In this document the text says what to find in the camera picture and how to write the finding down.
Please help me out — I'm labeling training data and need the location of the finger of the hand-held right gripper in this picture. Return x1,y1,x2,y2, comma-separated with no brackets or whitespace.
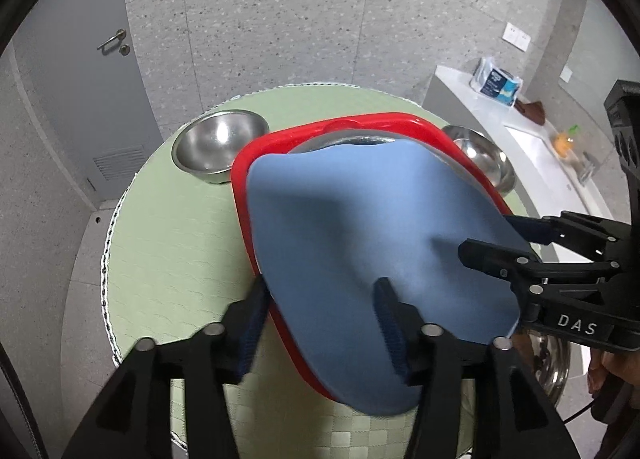
504,211,627,261
458,237,622,313

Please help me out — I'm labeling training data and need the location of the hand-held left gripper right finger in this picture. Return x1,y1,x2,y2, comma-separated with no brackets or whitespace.
374,277,576,459

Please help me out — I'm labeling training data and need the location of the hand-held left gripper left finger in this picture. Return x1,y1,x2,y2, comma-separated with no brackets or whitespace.
60,281,274,459

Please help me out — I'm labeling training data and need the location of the blue cloth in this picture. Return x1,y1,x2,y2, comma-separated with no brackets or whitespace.
245,141,532,416

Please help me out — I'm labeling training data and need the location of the red plastic tray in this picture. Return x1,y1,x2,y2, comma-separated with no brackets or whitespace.
230,112,517,403

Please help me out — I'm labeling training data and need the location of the person's right hand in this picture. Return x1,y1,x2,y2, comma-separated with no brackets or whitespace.
587,350,622,393

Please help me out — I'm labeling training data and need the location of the white counter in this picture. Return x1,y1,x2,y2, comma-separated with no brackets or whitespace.
422,64,617,270

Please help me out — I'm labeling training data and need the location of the steel bowl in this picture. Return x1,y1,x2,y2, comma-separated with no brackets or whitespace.
171,110,271,185
287,128,468,175
440,124,516,196
517,329,572,402

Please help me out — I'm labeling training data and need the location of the metal faucet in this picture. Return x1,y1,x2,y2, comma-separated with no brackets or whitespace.
574,150,600,186

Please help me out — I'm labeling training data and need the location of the orange bottle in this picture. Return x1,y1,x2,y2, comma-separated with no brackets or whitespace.
551,124,580,158

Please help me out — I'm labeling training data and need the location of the brown cloth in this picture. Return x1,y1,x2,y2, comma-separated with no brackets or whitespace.
514,99,547,127

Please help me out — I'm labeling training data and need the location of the green tablecloth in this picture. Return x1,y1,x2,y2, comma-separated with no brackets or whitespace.
101,82,543,459

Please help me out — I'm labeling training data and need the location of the tissue pack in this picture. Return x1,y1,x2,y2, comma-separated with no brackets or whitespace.
469,57,524,107

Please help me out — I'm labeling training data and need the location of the grey door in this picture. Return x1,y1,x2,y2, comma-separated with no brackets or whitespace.
10,0,163,202

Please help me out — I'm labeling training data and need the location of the black cable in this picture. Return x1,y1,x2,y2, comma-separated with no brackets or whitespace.
564,396,603,424

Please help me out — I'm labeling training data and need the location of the metal door handle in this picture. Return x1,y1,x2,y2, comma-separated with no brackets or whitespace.
97,28,126,56

